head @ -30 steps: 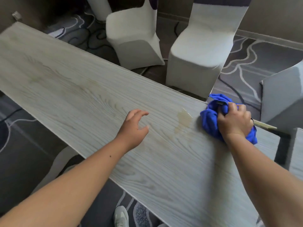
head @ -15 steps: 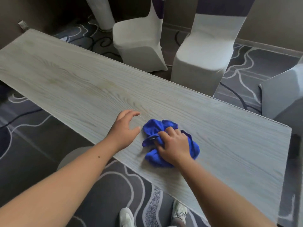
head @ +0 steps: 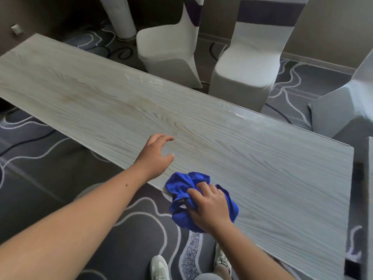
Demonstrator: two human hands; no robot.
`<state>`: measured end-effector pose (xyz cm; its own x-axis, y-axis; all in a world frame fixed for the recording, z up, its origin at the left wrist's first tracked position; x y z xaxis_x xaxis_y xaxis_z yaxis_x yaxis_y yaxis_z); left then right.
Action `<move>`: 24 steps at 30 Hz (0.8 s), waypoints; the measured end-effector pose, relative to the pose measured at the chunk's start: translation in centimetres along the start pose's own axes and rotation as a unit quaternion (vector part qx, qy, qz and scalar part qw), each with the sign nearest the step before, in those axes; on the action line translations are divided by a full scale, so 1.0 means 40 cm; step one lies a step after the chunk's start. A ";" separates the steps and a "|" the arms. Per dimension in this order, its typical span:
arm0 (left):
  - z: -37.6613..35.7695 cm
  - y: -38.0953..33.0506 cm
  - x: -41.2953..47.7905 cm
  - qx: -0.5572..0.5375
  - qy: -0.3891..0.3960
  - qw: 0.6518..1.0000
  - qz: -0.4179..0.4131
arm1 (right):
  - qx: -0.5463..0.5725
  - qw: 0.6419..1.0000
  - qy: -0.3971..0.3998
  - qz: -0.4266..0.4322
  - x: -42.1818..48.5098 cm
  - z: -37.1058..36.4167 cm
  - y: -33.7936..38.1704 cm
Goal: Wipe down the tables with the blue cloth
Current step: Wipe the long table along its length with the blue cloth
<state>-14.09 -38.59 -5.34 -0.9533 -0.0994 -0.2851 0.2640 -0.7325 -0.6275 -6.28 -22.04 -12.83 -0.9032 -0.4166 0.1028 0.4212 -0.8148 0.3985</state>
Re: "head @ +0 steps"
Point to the person's white shoe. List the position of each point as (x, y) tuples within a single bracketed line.
[(223, 258), (159, 268)]

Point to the person's right hand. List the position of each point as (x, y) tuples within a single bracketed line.
[(212, 209)]

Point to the white covered chair purple sash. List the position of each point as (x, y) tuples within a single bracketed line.
[(166, 49), (247, 64), (344, 110)]

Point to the grey wooden table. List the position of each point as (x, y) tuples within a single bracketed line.
[(369, 201), (204, 137)]

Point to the person's right forearm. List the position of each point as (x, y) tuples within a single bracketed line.
[(244, 256)]

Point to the person's white right shoe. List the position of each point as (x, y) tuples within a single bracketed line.
[(223, 258)]

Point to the person's grey shorts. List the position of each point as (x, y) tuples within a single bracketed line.
[(204, 277)]

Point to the tall white planter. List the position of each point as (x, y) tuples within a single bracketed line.
[(122, 17)]

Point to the blue microfibre cloth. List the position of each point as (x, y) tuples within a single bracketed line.
[(180, 183)]

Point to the person's left hand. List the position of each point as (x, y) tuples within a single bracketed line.
[(151, 160)]

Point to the person's left forearm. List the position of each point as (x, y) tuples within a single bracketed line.
[(73, 224)]

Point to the silver wall socket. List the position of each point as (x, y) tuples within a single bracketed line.
[(17, 29)]

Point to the person's white left shoe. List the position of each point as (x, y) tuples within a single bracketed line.
[(159, 268)]

